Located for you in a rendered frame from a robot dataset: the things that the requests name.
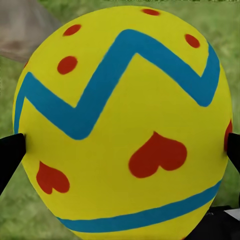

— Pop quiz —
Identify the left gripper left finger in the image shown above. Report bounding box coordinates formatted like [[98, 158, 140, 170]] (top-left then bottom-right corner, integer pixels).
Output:
[[0, 133, 26, 195]]

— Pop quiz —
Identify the easter egg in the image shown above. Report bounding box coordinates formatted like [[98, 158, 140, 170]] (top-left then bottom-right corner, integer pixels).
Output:
[[12, 5, 233, 240]]

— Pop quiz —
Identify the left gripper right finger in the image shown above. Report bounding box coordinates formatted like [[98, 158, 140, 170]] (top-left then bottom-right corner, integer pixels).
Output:
[[227, 133, 240, 173]]

